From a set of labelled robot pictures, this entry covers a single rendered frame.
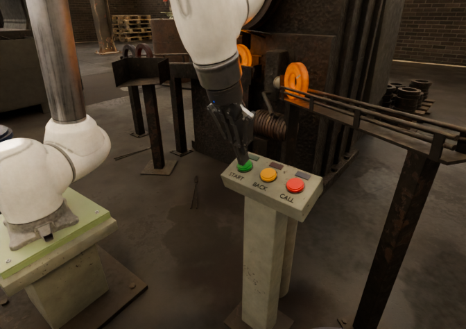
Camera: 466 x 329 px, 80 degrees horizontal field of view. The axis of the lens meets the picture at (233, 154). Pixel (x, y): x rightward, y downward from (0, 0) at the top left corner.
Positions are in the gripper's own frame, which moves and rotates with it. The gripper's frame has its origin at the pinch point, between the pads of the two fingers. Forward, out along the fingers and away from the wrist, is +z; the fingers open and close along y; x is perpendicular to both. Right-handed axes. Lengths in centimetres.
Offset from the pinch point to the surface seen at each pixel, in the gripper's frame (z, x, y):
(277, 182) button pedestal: 5.4, 0.8, -10.5
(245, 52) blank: 13, -74, 55
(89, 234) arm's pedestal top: 19, 37, 38
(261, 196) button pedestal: 6.5, 5.5, -8.7
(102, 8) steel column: 82, -341, 710
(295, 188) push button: 4.3, 1.3, -15.6
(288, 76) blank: 14, -58, 21
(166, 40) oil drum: 78, -203, 304
